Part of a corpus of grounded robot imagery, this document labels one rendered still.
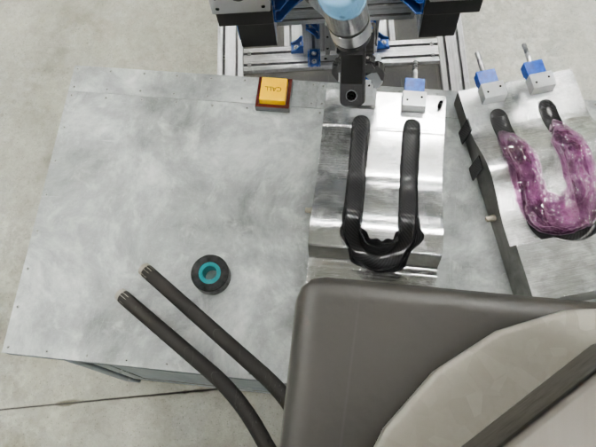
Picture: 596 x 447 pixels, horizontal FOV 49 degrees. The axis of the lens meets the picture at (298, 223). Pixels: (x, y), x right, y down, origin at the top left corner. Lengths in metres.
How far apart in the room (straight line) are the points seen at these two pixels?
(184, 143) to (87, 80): 0.30
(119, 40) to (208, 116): 1.25
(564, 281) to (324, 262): 0.46
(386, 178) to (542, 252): 0.34
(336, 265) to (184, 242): 0.35
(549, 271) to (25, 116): 2.01
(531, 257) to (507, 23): 1.53
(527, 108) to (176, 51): 1.53
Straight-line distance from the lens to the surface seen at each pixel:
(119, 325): 1.44
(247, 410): 1.26
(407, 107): 1.42
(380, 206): 1.31
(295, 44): 2.32
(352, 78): 1.25
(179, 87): 1.61
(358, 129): 1.42
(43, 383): 2.35
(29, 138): 2.66
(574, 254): 1.37
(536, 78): 1.54
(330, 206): 1.30
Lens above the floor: 2.14
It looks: 71 degrees down
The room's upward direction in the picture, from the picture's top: 9 degrees counter-clockwise
